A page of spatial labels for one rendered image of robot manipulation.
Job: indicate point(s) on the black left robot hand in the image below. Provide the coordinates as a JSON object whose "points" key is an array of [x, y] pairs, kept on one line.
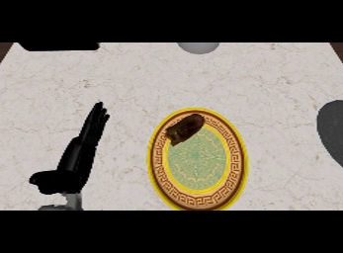
{"points": [[76, 158]]}

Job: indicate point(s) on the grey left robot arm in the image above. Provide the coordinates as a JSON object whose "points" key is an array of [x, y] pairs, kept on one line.
{"points": [[70, 201]]}

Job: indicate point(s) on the dark brown bell pepper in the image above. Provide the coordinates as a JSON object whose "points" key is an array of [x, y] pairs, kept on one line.
{"points": [[184, 129]]}

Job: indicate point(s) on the yellow patterned round plate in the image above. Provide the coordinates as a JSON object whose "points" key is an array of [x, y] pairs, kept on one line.
{"points": [[198, 164]]}

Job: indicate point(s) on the dark grey pan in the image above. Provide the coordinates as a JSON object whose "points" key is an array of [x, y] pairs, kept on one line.
{"points": [[342, 133]]}

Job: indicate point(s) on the pale grey round object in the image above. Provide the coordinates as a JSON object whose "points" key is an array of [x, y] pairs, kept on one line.
{"points": [[198, 47]]}

